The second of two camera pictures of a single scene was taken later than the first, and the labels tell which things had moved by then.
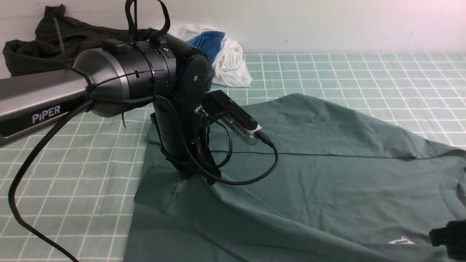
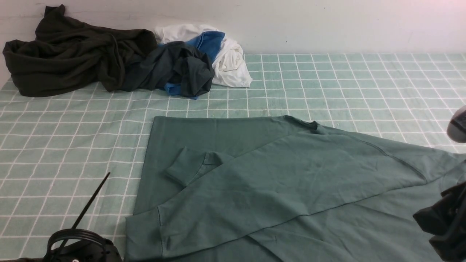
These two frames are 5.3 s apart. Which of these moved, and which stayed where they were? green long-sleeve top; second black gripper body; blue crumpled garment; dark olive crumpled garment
Moved: second black gripper body; green long-sleeve top
Stayed: blue crumpled garment; dark olive crumpled garment
